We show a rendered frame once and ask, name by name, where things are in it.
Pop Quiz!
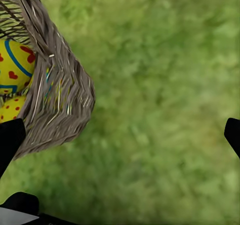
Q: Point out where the wicker basket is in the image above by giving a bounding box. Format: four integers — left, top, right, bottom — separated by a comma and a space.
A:
0, 0, 97, 161

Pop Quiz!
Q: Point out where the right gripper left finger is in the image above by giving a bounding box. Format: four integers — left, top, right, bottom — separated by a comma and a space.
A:
0, 118, 26, 178

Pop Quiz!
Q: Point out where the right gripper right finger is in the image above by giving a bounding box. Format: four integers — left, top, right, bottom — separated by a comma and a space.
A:
224, 117, 240, 158

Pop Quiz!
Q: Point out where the easter egg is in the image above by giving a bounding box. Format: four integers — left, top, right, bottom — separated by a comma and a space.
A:
0, 39, 36, 95
0, 94, 27, 124

